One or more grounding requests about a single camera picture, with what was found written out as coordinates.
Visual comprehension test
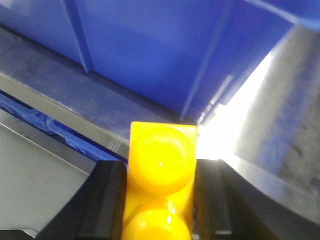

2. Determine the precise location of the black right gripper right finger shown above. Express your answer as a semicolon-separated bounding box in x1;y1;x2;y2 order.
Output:
194;159;320;240

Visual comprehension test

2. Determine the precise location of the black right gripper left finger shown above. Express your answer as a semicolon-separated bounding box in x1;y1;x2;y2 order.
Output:
37;160;127;240

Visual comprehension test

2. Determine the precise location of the yellow studded toy brick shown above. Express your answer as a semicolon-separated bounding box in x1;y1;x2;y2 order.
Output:
121;121;197;240

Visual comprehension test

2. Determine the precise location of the blue bin lower front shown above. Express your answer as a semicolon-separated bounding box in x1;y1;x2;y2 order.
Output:
0;91;128;164

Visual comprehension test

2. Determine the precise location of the large blue target bin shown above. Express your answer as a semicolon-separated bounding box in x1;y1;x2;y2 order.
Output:
0;0;320;120

